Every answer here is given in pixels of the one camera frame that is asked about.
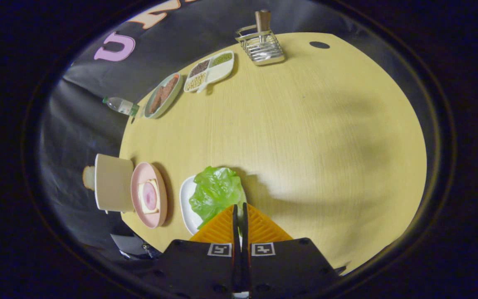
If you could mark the pink plate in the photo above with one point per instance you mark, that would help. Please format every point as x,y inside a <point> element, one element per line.
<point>154,218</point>

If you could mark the brown crust toast slice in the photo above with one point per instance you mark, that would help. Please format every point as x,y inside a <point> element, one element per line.
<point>89,177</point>

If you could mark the white bread slice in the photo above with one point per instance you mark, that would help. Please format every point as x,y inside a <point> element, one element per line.
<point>141,197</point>

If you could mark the pale green plate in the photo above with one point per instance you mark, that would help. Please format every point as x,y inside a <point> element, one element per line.
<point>172,97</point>

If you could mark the brown meat piece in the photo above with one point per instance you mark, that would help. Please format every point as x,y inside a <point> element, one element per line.
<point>170,89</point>
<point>157,101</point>

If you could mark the clear water bottle green cap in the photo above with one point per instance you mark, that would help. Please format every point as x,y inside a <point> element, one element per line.
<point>120,106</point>

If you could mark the white divided grain tray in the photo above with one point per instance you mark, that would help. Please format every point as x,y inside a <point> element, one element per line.
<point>218,72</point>

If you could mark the white toaster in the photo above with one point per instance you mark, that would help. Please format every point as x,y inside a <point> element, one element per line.
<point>114,182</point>

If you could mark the green lettuce leaf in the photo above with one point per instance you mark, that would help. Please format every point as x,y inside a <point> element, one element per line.
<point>216,191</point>

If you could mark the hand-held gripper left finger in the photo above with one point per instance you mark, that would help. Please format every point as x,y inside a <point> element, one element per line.
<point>199,270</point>

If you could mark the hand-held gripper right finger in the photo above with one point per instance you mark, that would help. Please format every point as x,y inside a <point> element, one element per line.
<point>288,270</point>

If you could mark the pink ham slice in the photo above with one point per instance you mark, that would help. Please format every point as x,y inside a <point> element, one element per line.
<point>149,196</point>

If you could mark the white oval plate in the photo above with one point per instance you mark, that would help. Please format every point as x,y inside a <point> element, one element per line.
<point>187,207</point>

